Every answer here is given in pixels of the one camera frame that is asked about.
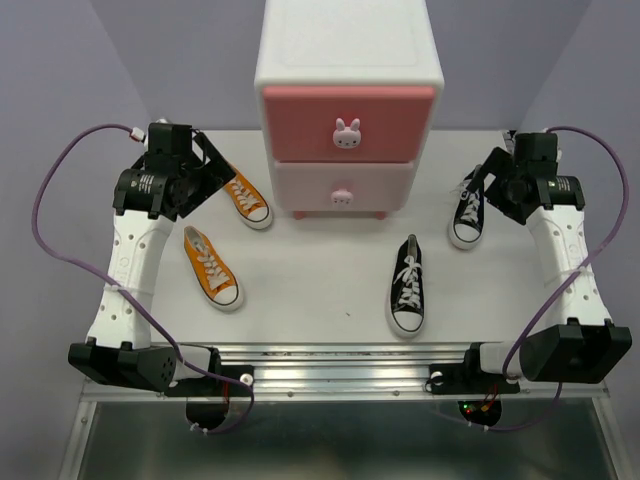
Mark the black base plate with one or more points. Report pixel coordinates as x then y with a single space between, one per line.
206 386
458 379

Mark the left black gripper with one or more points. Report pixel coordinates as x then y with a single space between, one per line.
217 173

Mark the light pink lower drawer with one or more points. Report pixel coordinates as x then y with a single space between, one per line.
377 187

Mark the orange sneaker near cabinet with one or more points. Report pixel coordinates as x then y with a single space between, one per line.
252 207

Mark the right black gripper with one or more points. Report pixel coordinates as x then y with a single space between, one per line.
500 163

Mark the bunny knob drawer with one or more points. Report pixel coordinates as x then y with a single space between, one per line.
342 198
347 136

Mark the orange sneaker front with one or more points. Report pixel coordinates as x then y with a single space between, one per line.
219 284

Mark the white plastic shoe cabinet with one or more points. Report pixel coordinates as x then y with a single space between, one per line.
347 43

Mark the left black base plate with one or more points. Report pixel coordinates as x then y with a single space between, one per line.
206 386

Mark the aluminium mounting rail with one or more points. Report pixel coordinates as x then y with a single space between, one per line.
346 412

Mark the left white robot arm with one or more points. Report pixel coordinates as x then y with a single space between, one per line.
118 350

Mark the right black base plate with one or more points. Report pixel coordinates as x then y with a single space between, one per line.
458 379

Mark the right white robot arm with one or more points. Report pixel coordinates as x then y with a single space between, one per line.
572 338

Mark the black sneaker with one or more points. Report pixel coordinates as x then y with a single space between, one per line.
466 226
405 305

